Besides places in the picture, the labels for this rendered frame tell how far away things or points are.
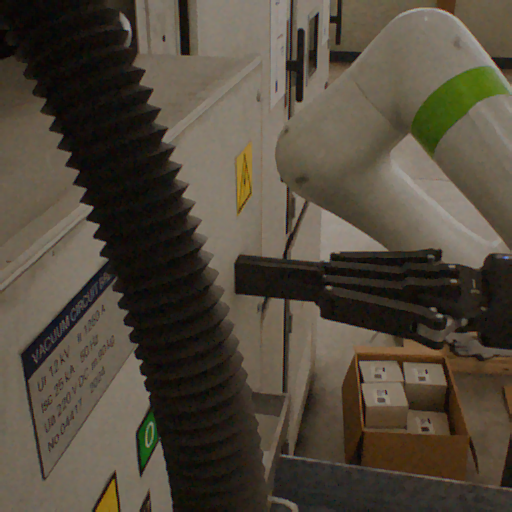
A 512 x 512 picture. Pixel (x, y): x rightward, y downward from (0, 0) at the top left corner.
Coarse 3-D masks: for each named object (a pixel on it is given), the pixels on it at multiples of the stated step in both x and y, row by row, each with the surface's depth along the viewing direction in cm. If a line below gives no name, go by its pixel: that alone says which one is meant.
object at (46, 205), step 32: (0, 64) 58; (160, 64) 58; (192, 64) 58; (224, 64) 58; (256, 64) 59; (0, 96) 48; (32, 96) 48; (160, 96) 47; (192, 96) 47; (0, 128) 40; (32, 128) 40; (0, 160) 35; (32, 160) 35; (64, 160) 35; (0, 192) 31; (32, 192) 31; (64, 192) 31; (0, 224) 27; (32, 224) 26; (64, 224) 27; (0, 256) 24; (32, 256) 25; (0, 288) 23
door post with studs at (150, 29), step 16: (112, 0) 67; (128, 0) 67; (144, 0) 66; (160, 0) 69; (128, 16) 67; (144, 16) 67; (160, 16) 70; (144, 32) 67; (160, 32) 70; (144, 48) 67; (160, 48) 70
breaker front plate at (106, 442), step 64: (192, 128) 42; (256, 128) 61; (192, 192) 44; (256, 192) 63; (64, 256) 27; (0, 320) 23; (256, 320) 69; (0, 384) 23; (128, 384) 36; (256, 384) 73; (0, 448) 24; (128, 448) 36
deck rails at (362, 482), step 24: (288, 456) 84; (288, 480) 85; (312, 480) 84; (336, 480) 84; (360, 480) 83; (384, 480) 82; (408, 480) 81; (432, 480) 80; (456, 480) 80; (312, 504) 85; (336, 504) 85; (360, 504) 84; (384, 504) 84; (408, 504) 83; (432, 504) 82; (456, 504) 81; (480, 504) 80; (504, 504) 80
